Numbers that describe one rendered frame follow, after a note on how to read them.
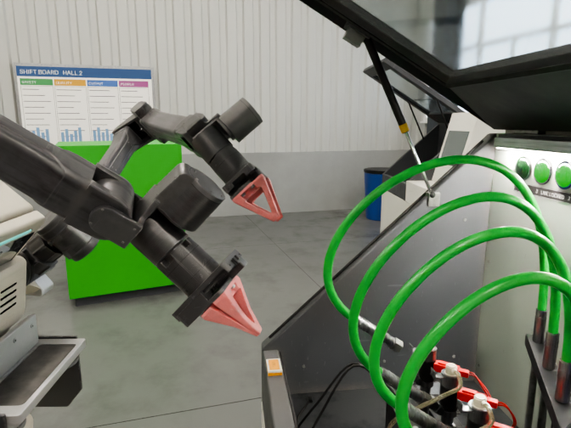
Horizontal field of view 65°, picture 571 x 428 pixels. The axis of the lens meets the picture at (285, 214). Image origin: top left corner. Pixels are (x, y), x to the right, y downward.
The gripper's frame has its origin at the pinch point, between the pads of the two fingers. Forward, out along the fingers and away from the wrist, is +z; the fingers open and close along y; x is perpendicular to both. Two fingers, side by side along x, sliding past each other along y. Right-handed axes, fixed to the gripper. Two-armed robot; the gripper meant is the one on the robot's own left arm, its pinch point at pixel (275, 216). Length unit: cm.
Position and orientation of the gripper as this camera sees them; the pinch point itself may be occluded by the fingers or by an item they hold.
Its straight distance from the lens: 79.9
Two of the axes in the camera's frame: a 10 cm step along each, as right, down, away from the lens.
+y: 1.1, 0.1, 9.9
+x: -7.4, 6.7, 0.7
